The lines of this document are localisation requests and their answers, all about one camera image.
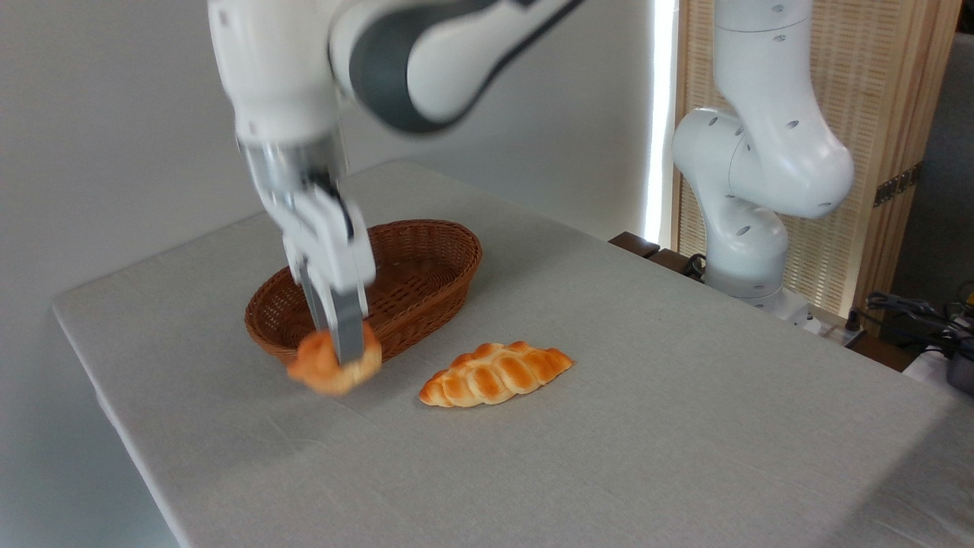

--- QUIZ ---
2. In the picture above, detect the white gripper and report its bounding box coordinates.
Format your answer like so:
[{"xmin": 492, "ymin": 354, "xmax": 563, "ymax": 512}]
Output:
[{"xmin": 262, "ymin": 181, "xmax": 378, "ymax": 366}]

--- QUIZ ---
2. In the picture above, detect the grey tablecloth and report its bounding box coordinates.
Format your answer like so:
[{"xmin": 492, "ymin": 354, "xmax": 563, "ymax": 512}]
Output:
[{"xmin": 51, "ymin": 160, "xmax": 974, "ymax": 548}]

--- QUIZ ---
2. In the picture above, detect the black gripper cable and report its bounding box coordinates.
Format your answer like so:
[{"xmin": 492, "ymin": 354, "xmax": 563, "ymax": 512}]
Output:
[{"xmin": 326, "ymin": 177, "xmax": 357, "ymax": 241}]

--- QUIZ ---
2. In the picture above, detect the brown wicker oval basket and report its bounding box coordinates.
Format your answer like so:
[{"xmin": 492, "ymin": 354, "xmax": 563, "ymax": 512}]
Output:
[{"xmin": 243, "ymin": 219, "xmax": 484, "ymax": 368}]

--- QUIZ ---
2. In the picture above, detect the long braided bread loaf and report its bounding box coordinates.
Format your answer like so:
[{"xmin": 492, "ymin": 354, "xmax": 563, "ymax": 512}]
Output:
[{"xmin": 418, "ymin": 339, "xmax": 575, "ymax": 409}]

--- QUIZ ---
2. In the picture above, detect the wooden bamboo folding screen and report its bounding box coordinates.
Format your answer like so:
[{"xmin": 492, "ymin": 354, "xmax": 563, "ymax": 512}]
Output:
[{"xmin": 673, "ymin": 0, "xmax": 964, "ymax": 322}]

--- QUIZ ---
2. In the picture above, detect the dark metal screen hinge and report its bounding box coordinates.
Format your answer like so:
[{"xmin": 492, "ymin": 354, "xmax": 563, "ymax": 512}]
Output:
[{"xmin": 873, "ymin": 162, "xmax": 924, "ymax": 209}]

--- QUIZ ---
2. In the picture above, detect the black cable bundle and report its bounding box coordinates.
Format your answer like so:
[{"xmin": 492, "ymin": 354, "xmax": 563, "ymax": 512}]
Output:
[{"xmin": 864, "ymin": 291, "xmax": 974, "ymax": 360}]

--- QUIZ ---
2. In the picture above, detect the round knotted bread bun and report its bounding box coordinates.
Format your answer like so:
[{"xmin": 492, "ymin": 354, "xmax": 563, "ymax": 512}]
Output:
[{"xmin": 286, "ymin": 322, "xmax": 384, "ymax": 397}]

